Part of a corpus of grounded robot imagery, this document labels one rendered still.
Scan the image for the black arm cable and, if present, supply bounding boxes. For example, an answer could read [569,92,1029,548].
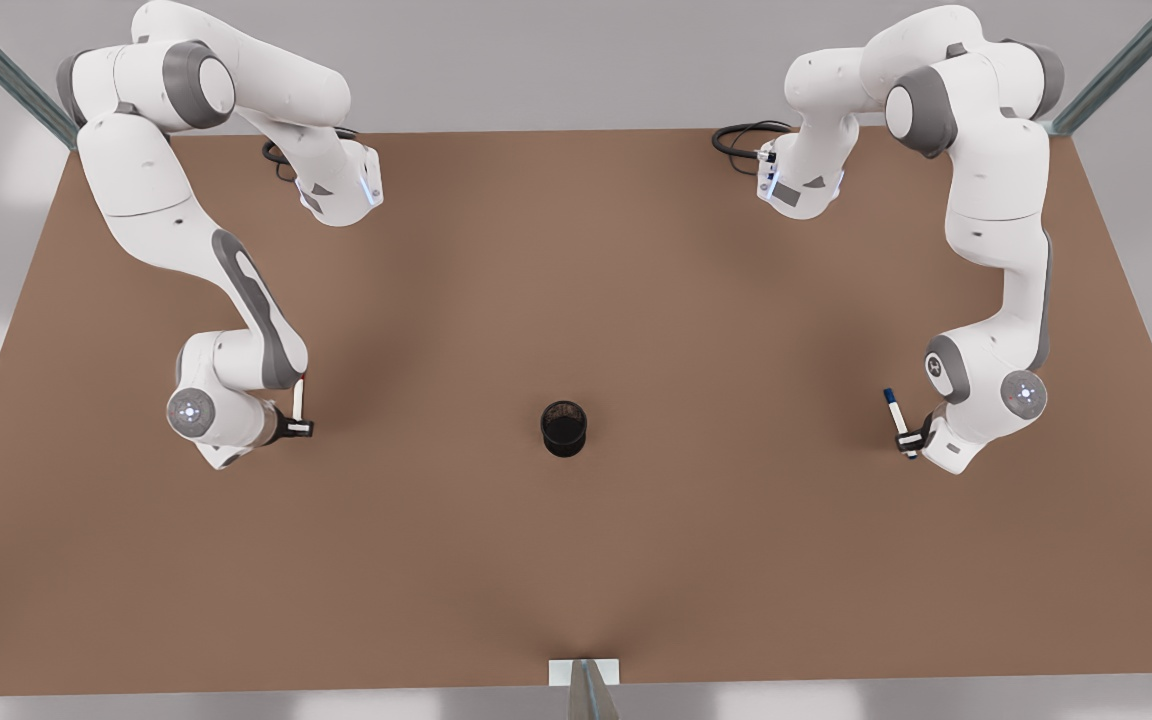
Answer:
[712,121,795,176]
[262,126,361,183]

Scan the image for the white pen with blue cap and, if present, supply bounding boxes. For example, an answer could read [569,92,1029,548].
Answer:
[883,388,919,460]

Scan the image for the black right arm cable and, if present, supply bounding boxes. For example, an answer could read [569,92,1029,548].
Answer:
[262,126,361,183]

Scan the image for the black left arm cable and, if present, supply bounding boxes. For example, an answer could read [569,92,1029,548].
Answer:
[712,121,795,176]

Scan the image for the black mesh pen cup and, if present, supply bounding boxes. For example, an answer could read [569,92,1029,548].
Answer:
[540,401,590,458]

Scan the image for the silver frame post with foot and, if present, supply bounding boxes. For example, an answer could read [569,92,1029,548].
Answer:
[547,658,623,720]

